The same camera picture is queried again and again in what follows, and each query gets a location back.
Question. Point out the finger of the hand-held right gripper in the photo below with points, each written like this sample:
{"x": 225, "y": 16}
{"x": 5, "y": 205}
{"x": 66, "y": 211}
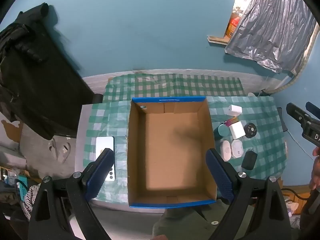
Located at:
{"x": 296, "y": 112}
{"x": 313, "y": 109}

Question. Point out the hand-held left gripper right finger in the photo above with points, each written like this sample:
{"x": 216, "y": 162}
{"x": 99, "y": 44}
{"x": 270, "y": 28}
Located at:
{"x": 221, "y": 175}

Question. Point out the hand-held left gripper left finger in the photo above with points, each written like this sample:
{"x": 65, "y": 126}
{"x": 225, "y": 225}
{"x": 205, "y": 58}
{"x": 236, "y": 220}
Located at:
{"x": 101, "y": 172}

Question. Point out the white earbud case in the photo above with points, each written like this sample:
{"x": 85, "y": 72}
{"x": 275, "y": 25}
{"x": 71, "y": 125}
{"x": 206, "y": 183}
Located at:
{"x": 225, "y": 150}

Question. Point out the white octagonal box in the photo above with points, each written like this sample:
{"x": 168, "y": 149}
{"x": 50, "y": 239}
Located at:
{"x": 237, "y": 149}

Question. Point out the black rectangular case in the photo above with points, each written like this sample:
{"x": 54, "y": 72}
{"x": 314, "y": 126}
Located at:
{"x": 249, "y": 160}

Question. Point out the white cube box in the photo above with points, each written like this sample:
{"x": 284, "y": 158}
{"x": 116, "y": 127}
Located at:
{"x": 237, "y": 130}

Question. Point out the black round disc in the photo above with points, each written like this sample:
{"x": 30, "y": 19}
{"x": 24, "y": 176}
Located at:
{"x": 250, "y": 130}

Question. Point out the pink and purple small item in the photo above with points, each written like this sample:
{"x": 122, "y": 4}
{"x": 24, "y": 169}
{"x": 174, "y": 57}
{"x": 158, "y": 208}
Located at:
{"x": 231, "y": 122}

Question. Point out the blue-rimmed cardboard box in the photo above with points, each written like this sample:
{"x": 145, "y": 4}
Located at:
{"x": 170, "y": 150}

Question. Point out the white charger plug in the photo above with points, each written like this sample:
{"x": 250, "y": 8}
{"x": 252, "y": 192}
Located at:
{"x": 235, "y": 110}

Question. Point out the person's right hand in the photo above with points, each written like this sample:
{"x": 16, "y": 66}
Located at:
{"x": 316, "y": 170}

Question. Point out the black flat object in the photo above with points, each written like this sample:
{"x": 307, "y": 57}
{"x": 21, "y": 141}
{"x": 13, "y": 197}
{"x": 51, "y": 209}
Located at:
{"x": 282, "y": 120}

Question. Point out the white smartphone with gold stickers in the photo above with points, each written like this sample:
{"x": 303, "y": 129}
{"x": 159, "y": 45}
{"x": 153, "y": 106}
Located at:
{"x": 105, "y": 145}

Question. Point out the white slipper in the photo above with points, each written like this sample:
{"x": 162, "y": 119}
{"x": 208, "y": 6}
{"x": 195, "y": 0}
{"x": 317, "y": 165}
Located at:
{"x": 53, "y": 148}
{"x": 65, "y": 150}

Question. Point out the teal cylinder container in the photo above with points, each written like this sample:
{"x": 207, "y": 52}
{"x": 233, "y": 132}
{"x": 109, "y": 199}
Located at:
{"x": 221, "y": 132}

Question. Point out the small white object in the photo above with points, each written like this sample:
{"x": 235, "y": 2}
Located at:
{"x": 251, "y": 94}

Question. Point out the striped cloth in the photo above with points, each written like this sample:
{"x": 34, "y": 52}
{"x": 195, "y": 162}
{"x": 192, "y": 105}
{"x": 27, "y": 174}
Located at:
{"x": 27, "y": 196}

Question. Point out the teal storage box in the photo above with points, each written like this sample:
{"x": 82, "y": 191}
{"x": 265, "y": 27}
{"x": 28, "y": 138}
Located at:
{"x": 22, "y": 182}

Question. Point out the silver plastic sheet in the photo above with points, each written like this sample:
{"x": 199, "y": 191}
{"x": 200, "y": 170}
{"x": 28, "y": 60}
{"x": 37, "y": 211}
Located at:
{"x": 270, "y": 30}

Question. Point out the green checked tablecloth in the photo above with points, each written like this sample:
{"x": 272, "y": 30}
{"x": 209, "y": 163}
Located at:
{"x": 175, "y": 85}

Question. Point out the orange carton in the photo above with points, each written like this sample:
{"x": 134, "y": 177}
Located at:
{"x": 232, "y": 25}

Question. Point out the black hanging clothing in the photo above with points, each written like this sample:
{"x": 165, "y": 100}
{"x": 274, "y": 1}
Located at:
{"x": 32, "y": 80}

